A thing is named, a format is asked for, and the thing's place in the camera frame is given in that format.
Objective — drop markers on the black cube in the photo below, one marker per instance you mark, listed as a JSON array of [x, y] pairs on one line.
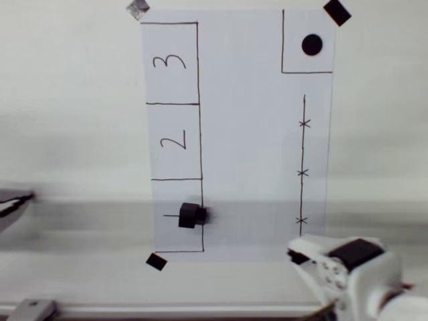
[[190, 215]]

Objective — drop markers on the grey metal clamp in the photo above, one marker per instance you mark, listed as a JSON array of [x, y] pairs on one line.
[[33, 309]]

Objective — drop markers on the grey tape piece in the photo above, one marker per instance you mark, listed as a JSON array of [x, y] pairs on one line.
[[137, 9]]

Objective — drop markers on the grey white blurry device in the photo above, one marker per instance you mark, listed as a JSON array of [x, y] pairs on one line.
[[13, 209]]

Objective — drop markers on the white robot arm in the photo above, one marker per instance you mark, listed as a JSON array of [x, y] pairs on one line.
[[384, 304]]

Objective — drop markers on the white paper sheet with drawn boxes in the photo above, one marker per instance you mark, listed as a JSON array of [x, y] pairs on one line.
[[247, 150]]

